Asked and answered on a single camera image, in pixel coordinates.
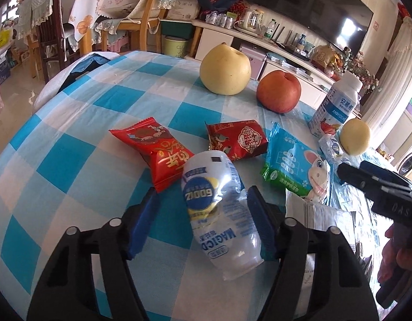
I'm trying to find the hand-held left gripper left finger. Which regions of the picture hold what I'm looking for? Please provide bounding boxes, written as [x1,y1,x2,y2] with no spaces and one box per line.
[27,186,161,321]

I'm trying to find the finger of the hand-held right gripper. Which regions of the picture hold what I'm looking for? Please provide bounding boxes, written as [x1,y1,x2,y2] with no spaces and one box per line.
[359,160,412,192]
[336,162,411,192]

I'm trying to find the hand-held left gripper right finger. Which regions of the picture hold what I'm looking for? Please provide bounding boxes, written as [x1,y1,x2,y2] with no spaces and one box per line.
[247,185,382,321]

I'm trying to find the red packet gold print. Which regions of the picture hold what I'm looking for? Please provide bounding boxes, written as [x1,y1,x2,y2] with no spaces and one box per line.
[108,117,196,193]

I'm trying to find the person's right hand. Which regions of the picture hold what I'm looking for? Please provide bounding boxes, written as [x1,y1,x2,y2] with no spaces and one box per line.
[376,221,412,287]

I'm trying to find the washing machine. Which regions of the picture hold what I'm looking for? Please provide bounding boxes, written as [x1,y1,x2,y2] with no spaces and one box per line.
[396,140,412,178]

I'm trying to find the crumpled blue white packet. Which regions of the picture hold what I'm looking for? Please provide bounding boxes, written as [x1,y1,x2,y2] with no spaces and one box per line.
[317,133,352,175]

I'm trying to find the small yellow pear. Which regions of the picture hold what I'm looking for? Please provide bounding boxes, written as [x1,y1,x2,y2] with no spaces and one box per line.
[339,117,371,156]

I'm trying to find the white plastic mailer bag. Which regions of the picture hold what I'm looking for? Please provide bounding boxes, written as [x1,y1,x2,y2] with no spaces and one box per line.
[285,187,371,285]

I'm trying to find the green wet wipes pack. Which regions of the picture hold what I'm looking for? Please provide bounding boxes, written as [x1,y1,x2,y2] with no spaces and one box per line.
[261,122,334,205]

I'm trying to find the white yogurt drink bottle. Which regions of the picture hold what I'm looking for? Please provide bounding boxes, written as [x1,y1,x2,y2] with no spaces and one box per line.
[308,72,364,138]

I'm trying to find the red packet white emblem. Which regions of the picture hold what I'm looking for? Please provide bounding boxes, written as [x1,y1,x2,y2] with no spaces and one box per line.
[205,119,269,161]

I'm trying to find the white curtain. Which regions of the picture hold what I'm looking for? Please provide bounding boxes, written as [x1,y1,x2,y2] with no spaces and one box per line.
[363,16,412,128]

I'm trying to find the dried flower arrangement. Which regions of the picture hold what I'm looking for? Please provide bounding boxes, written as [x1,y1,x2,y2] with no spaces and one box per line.
[339,48,381,91]

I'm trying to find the red apple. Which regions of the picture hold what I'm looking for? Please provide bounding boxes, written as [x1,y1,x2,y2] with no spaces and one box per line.
[256,70,302,114]

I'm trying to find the golden ornament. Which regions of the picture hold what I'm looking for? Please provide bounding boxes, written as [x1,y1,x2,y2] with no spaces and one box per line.
[311,44,341,71]

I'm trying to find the blue checkered tablecloth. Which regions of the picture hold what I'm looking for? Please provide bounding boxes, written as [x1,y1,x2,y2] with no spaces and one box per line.
[0,50,412,321]

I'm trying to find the pink case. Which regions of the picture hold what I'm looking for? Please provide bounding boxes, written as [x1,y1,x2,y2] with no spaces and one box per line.
[239,45,269,81]

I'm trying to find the large yellow pear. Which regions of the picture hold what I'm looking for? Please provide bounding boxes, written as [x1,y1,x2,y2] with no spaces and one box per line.
[199,41,252,95]

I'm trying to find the white cushion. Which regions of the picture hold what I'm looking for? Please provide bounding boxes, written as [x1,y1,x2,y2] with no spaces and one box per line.
[33,50,121,108]

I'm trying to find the clear water bottle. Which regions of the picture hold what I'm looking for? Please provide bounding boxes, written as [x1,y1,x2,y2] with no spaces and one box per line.
[263,19,277,39]

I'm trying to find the black television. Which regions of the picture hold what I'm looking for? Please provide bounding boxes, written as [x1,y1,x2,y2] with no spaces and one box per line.
[245,0,374,58]

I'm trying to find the green waste bin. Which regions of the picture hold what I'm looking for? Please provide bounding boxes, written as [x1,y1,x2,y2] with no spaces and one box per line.
[162,35,190,59]

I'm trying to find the cream television cabinet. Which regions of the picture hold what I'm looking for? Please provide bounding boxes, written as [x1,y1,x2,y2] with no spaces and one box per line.
[192,18,344,108]

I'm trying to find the pink plastic stool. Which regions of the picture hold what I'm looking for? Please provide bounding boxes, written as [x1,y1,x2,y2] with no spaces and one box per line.
[105,36,130,54]

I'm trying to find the glass kettle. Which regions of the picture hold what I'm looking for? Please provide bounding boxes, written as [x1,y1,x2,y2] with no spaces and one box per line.
[241,8,265,36]

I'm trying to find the dark wooden chair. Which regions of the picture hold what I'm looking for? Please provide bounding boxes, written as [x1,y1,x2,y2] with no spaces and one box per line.
[35,0,69,85]

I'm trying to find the light wooden chair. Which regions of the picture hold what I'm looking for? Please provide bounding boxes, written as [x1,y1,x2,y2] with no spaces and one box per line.
[118,0,167,58]

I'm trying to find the row of silver foil cups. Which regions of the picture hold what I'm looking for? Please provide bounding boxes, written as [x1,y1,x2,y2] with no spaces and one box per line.
[201,11,237,29]

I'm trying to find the white orange print tablecloth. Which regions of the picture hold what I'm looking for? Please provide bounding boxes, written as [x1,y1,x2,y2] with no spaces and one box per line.
[67,0,106,44]

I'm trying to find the white printed sack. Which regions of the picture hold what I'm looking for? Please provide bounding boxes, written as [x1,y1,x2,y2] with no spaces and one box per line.
[167,0,202,21]

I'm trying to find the grey-green lace chair cover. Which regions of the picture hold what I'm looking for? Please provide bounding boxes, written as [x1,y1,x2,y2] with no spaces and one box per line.
[16,0,56,41]

